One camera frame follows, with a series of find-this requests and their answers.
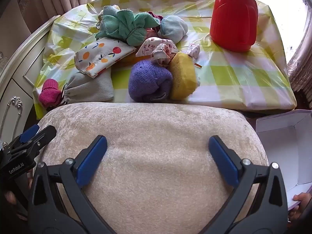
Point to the green checked plastic tablecloth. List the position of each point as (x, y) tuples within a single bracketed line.
[(231, 78)]

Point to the magenta knit sock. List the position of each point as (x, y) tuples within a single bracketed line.
[(50, 95)]

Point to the maroon knit sock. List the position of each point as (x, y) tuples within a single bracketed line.
[(156, 16)]

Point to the purple knit hat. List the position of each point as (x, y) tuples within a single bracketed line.
[(148, 80)]

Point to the small white floral cloth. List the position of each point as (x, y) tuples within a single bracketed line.
[(193, 50)]

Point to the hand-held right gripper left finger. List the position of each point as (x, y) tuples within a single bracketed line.
[(91, 160)]

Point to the yellow sock roll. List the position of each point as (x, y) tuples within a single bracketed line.
[(182, 75)]

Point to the teal terry towel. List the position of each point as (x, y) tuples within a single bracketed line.
[(121, 25)]

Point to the small light blue towel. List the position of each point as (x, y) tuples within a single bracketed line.
[(109, 11)]

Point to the person's left hand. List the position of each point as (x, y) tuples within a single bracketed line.
[(8, 197)]

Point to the white floral print cloth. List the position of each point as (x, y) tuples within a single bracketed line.
[(151, 45)]

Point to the fruit print fabric pouch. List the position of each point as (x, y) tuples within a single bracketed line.
[(102, 56)]

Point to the pink cloth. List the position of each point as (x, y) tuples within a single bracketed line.
[(152, 32)]

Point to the ornate white cabinet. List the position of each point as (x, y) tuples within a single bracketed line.
[(14, 78)]

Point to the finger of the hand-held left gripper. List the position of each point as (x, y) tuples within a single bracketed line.
[(45, 134), (29, 131)]

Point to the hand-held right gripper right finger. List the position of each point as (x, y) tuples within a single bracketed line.
[(224, 160)]

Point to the basket of clothes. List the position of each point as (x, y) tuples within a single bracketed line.
[(280, 151)]

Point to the light blue cloth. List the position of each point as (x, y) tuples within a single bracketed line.
[(171, 28)]

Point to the red thermos flask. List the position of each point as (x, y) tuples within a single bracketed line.
[(234, 24)]

